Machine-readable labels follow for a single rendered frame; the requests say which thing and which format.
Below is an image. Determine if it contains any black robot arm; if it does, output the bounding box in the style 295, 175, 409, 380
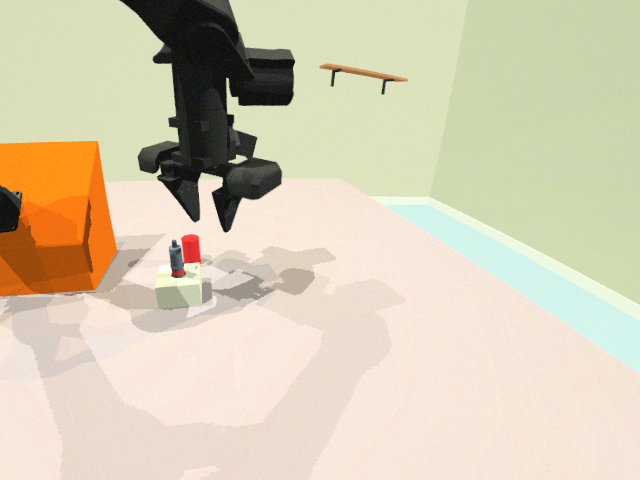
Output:
0, 0, 295, 233

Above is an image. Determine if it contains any grey marker with red band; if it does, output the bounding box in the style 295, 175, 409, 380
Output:
169, 239, 185, 277

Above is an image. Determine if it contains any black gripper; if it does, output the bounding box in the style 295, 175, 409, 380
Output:
137, 107, 283, 233

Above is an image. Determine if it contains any red marker cap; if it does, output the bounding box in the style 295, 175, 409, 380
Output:
182, 234, 201, 264

